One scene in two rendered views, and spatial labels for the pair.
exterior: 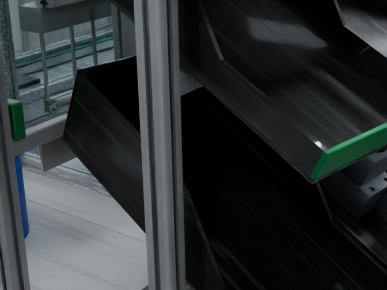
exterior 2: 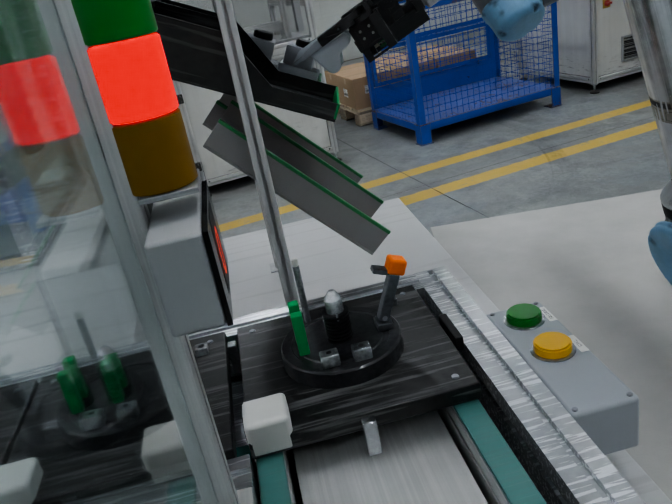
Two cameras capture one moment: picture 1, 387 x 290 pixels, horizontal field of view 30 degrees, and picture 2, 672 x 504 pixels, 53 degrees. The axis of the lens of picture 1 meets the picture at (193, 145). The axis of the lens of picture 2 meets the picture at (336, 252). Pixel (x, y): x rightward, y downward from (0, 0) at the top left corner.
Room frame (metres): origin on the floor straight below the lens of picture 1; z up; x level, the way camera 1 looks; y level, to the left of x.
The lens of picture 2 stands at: (-0.25, 0.55, 1.39)
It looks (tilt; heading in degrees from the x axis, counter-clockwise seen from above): 24 degrees down; 317
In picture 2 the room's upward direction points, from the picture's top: 11 degrees counter-clockwise
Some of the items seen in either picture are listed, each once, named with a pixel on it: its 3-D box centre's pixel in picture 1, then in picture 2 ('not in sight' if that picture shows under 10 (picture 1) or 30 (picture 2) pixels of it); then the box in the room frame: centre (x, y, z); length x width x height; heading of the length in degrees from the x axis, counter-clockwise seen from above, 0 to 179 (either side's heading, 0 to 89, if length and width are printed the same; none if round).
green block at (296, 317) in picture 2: not in sight; (300, 333); (0.26, 0.15, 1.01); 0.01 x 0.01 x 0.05; 53
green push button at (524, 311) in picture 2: not in sight; (524, 318); (0.11, -0.06, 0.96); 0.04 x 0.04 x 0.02
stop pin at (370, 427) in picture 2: not in sight; (371, 435); (0.15, 0.18, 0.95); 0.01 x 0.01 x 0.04; 53
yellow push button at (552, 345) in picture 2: not in sight; (552, 348); (0.05, -0.01, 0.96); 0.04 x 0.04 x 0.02
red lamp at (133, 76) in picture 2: not in sight; (131, 78); (0.17, 0.32, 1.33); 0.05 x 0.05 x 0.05
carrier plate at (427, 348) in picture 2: not in sight; (344, 358); (0.25, 0.11, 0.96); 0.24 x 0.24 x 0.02; 53
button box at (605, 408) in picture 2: not in sight; (554, 372); (0.05, -0.01, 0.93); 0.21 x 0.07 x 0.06; 143
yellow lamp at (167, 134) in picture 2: not in sight; (153, 150); (0.17, 0.32, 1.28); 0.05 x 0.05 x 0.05
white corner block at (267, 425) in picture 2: not in sight; (268, 424); (0.23, 0.24, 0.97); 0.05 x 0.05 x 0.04; 53
